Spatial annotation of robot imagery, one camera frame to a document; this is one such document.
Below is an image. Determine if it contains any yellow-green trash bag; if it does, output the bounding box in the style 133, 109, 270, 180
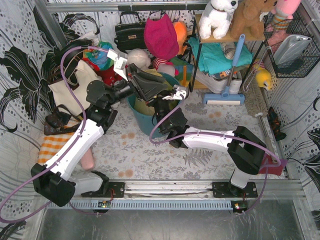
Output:
133, 68, 163, 117

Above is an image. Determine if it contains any teal plastic trash bin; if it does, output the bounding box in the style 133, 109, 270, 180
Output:
126, 73, 180, 136

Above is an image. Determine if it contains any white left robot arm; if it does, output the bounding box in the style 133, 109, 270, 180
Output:
31, 63, 167, 207

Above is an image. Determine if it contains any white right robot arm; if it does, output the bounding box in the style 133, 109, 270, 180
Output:
147, 90, 266, 198

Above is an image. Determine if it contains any red fabric bag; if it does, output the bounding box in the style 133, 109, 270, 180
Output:
88, 60, 123, 86

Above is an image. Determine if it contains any colourful striped bag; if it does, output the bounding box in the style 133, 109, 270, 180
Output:
82, 49, 114, 72

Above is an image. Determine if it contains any magenta fabric bag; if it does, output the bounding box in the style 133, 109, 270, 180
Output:
144, 14, 179, 61

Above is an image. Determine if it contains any cream canvas tote bag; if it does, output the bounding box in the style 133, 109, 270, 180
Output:
49, 60, 102, 116

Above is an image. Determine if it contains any dark brown leather bag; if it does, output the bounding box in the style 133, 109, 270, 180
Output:
44, 104, 82, 136

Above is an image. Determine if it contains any pink striped plush doll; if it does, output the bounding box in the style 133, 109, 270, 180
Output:
153, 57, 179, 77

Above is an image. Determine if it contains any white plush lamb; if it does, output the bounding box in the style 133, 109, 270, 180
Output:
126, 48, 151, 70

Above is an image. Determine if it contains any rainbow striped box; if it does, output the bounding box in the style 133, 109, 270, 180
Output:
170, 57, 194, 87

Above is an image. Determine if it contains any black leather handbag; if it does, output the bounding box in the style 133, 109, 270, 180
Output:
114, 11, 147, 53

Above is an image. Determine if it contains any orange plush toy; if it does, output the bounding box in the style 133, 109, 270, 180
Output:
173, 21, 187, 55

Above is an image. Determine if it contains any black metal shelf rack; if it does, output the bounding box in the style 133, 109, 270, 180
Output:
188, 14, 266, 93

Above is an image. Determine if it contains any teal folded cloth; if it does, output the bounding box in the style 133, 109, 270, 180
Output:
198, 43, 253, 75

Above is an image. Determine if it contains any pink rolled towel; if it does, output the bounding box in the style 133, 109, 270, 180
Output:
80, 148, 95, 171

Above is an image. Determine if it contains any grey patterned pouch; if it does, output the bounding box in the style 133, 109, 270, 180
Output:
220, 42, 236, 60

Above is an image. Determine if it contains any white plush dog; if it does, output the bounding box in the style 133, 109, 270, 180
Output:
199, 0, 239, 40

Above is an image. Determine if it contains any orange white checked cloth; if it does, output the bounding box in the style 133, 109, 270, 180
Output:
37, 133, 73, 165

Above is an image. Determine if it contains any yellow plush duck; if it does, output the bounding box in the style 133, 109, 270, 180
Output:
253, 62, 272, 91

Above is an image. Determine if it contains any black orange toy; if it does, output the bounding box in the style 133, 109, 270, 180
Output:
267, 107, 287, 141

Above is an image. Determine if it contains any brown teddy bear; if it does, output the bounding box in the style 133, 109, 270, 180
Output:
230, 0, 278, 39

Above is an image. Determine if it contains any silver foil pouch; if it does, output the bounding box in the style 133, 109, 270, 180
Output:
273, 34, 312, 65

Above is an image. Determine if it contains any pink plush toy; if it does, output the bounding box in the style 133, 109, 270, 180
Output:
271, 0, 301, 30

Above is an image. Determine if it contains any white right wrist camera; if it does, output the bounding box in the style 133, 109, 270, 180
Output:
162, 84, 188, 101

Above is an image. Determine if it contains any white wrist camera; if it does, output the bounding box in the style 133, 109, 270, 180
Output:
162, 84, 188, 101
107, 49, 128, 81

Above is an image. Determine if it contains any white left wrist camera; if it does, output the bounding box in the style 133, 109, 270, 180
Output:
107, 49, 128, 81

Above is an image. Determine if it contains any blue handled mop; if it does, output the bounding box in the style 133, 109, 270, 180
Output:
203, 34, 246, 106

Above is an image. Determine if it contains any aluminium mounting rail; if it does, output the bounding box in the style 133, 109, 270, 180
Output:
37, 179, 307, 201

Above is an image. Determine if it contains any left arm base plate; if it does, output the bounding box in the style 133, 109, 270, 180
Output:
80, 182, 125, 198

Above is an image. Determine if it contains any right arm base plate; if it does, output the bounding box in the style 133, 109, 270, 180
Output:
212, 181, 258, 198

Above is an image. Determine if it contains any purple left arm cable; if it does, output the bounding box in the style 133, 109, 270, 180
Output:
0, 46, 111, 224

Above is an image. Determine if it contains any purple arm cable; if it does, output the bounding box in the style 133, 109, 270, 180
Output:
149, 97, 282, 216
0, 46, 111, 224

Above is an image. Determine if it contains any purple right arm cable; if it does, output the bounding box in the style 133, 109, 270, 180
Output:
149, 97, 282, 216

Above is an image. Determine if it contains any black wire basket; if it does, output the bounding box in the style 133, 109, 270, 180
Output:
264, 12, 320, 79

